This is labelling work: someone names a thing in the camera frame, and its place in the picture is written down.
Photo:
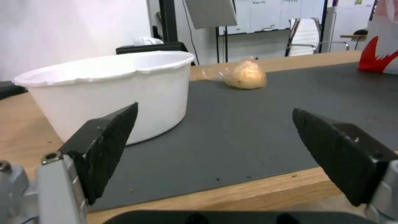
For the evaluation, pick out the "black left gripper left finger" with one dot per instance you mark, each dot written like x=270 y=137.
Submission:
x=102 y=140

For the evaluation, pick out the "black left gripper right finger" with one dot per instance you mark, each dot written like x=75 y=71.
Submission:
x=335 y=149

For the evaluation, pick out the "red and white takeout bag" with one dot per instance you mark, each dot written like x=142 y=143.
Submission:
x=379 y=46

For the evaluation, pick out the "crumpled plastic-wrapped food trash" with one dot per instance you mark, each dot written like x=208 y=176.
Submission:
x=245 y=74

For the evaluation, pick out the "white paper bowl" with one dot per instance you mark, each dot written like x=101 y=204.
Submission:
x=118 y=93

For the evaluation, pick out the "dark grey table mat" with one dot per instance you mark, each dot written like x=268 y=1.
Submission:
x=248 y=130

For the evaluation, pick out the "black box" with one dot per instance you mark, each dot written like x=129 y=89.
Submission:
x=149 y=47

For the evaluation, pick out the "black flat object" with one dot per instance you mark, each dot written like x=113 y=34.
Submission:
x=9 y=89

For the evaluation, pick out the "white crumpled tissue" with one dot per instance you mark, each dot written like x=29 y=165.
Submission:
x=146 y=40

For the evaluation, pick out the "white office chair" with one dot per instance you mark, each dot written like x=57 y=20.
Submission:
x=306 y=35

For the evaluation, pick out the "grey tilted monitor panel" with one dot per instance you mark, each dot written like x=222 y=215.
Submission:
x=210 y=12

